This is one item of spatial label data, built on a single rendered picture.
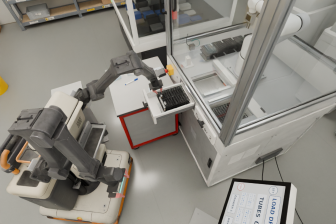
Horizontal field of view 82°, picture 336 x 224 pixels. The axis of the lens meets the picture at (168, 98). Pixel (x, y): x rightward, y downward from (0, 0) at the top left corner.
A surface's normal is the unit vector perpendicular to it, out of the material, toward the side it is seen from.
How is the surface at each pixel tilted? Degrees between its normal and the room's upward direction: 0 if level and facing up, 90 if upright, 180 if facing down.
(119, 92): 0
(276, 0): 90
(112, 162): 0
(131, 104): 0
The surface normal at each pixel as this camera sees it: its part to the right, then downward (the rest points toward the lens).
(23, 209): -0.04, -0.65
